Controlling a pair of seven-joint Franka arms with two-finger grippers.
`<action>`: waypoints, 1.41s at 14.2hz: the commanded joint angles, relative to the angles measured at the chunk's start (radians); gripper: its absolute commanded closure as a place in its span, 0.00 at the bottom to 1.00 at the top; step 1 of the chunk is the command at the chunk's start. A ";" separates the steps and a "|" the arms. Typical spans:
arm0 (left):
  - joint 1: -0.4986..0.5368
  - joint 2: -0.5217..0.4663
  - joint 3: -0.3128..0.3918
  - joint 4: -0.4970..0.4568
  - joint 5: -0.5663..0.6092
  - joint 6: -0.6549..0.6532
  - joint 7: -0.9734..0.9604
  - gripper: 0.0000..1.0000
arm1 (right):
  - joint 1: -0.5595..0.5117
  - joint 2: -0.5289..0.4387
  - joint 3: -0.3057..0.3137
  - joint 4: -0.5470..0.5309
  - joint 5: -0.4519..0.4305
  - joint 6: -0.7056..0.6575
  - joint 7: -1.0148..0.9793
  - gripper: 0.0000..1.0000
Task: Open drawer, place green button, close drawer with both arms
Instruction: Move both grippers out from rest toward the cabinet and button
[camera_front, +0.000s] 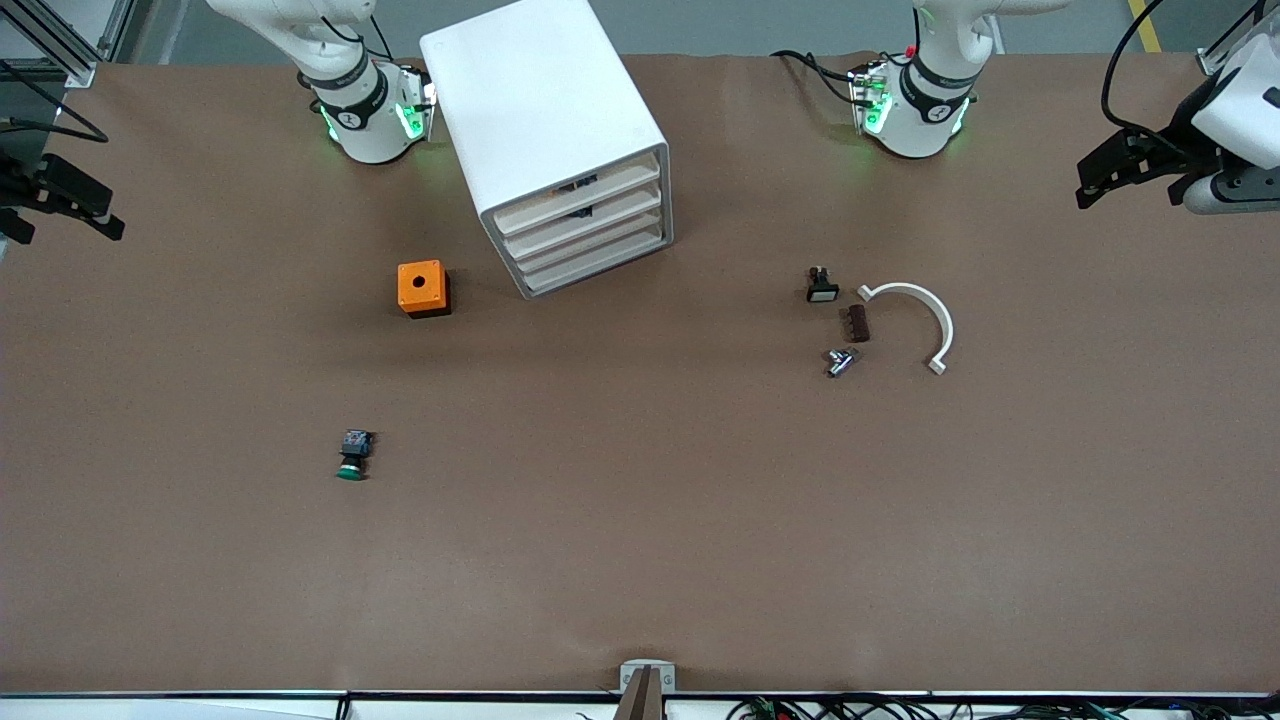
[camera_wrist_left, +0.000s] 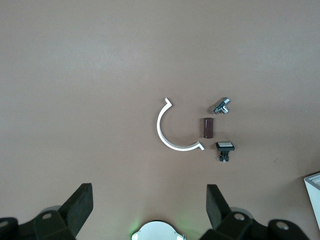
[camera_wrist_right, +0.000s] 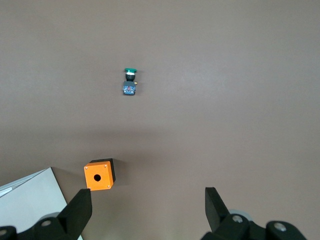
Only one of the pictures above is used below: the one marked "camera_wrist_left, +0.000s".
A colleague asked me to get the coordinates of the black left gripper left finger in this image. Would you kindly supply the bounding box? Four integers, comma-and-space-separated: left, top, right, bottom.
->
0, 182, 94, 240

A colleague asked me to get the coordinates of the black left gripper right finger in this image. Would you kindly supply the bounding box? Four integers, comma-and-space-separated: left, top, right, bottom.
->
199, 184, 311, 240

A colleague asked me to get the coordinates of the black push button white cap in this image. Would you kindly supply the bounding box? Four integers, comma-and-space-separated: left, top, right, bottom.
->
214, 141, 236, 163

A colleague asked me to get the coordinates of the brown cylindrical capacitor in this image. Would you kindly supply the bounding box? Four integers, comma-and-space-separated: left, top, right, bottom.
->
199, 117, 215, 139

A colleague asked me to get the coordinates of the silver metal tee fitting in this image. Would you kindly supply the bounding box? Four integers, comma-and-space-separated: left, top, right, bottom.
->
208, 96, 231, 115

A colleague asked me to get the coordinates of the white half-ring clamp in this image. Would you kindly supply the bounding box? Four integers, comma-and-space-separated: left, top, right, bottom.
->
156, 96, 206, 152

